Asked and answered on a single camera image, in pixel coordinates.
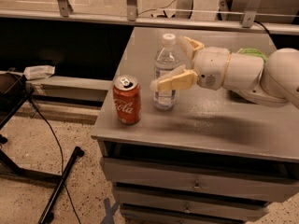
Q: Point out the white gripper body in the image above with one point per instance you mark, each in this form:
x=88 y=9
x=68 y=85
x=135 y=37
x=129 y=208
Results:
x=211 y=65

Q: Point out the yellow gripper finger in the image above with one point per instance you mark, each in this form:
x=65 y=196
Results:
x=178 y=79
x=190 y=46

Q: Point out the clear blue plastic water bottle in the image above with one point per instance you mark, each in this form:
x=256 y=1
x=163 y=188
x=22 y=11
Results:
x=166 y=60

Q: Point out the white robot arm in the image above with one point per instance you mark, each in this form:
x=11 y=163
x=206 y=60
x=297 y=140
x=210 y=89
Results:
x=272 y=82

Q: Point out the red coke can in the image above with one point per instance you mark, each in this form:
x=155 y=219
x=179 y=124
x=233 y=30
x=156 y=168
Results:
x=127 y=101

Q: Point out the green chip bag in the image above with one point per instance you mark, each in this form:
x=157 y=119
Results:
x=253 y=52

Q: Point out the grey drawer cabinet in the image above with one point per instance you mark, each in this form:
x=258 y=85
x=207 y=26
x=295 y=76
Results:
x=205 y=130

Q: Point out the top grey drawer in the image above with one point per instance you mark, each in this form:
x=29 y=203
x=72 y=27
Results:
x=152 y=174

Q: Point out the grey drawer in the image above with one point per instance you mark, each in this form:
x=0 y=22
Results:
x=152 y=174
x=170 y=217
x=188 y=204

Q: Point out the middle grey drawer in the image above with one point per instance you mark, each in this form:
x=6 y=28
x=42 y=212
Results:
x=188 y=204

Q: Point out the white wipes packet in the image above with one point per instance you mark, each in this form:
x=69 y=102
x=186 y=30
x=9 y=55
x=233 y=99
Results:
x=39 y=72

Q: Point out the bottom grey drawer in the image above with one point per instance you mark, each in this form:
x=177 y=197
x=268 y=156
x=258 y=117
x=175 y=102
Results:
x=170 y=217

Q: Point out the right metal bracket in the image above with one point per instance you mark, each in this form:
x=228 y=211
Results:
x=250 y=13

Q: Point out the metal bracket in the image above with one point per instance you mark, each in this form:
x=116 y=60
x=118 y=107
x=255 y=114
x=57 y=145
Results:
x=131 y=10
x=65 y=8
x=250 y=13

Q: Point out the grey window ledge rail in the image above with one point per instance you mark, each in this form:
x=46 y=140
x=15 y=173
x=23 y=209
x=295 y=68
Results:
x=227 y=26

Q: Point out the middle metal bracket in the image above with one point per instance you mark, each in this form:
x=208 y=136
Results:
x=131 y=10

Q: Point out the left metal bracket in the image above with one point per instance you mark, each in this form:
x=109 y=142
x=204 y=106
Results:
x=65 y=8

